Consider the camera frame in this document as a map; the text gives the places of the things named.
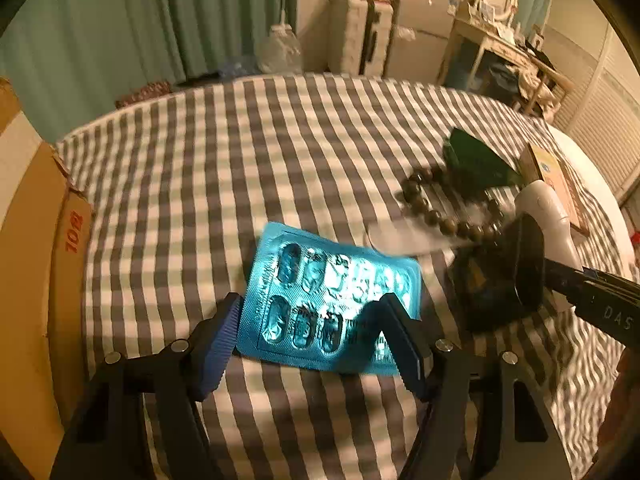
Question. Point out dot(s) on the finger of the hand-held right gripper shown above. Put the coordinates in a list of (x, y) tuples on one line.
[(600, 300)]

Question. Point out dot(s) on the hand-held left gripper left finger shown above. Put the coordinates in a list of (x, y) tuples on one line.
[(222, 350)]

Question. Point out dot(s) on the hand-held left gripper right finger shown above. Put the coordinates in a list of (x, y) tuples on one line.
[(402, 345)]

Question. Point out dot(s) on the teal blister pack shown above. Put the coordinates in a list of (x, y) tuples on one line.
[(310, 280)]

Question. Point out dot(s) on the brown cardboard box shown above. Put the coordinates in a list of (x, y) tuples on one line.
[(30, 240)]

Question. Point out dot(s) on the white handheld device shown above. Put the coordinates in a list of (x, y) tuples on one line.
[(545, 215)]

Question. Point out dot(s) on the clear plastic packet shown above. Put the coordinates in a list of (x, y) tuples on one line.
[(400, 237)]

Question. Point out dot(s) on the tan carton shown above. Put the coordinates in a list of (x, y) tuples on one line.
[(555, 175)]

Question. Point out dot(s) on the dark green packet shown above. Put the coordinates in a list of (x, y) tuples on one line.
[(475, 160)]

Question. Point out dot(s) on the white louvred door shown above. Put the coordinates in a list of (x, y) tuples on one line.
[(600, 110)]

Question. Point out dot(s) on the grey checked bed sheet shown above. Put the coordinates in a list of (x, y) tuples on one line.
[(250, 160)]

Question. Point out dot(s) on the brown patterned bag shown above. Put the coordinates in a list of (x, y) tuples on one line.
[(145, 94)]

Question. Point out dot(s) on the white vanity table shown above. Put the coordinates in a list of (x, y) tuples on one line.
[(480, 55)]

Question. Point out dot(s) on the blue-tinted water jug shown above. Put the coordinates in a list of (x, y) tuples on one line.
[(237, 69)]

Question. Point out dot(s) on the large clear water jug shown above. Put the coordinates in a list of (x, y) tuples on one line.
[(280, 50)]

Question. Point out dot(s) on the white suitcase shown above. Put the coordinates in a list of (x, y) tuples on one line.
[(355, 35)]

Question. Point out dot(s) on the wide green curtain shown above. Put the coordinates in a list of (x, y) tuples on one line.
[(125, 20)]

